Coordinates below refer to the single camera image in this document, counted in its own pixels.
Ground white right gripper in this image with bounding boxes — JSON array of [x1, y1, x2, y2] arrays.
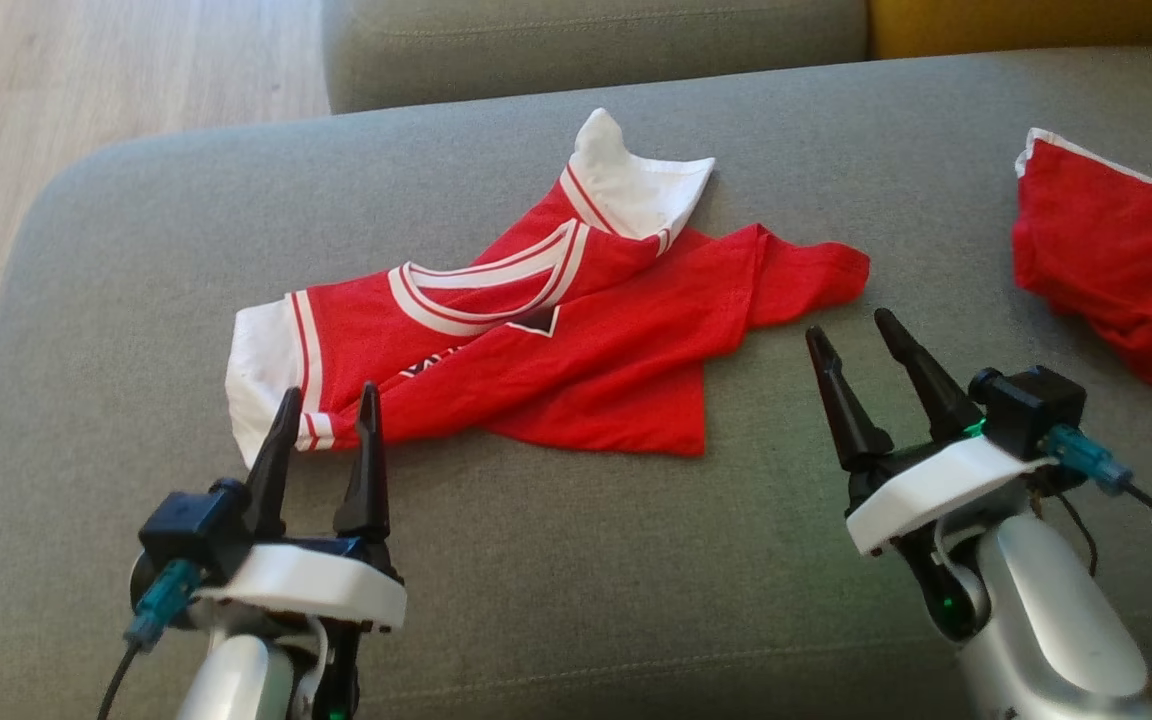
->
[[806, 307, 1057, 557]]

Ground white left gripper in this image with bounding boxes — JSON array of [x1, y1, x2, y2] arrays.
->
[[191, 381, 408, 633]]

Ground red shorts with white stripe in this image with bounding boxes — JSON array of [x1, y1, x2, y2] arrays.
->
[[1011, 127, 1152, 401]]

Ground red jersey with white sleeves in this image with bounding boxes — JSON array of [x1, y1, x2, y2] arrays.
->
[[224, 107, 872, 469]]

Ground wide sofa seat cushion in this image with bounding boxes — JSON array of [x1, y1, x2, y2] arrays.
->
[[0, 45, 1152, 720]]

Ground large yellow sofa backrest cushion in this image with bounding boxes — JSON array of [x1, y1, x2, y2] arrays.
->
[[868, 0, 1152, 61]]

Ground black left cable teal plug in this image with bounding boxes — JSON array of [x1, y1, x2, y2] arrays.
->
[[96, 558, 205, 720]]

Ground black cable teal plug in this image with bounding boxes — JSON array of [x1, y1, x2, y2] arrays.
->
[[96, 558, 205, 720], [1036, 424, 1152, 579]]

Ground black right cable teal plug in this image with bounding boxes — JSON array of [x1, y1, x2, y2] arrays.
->
[[1036, 424, 1152, 579]]

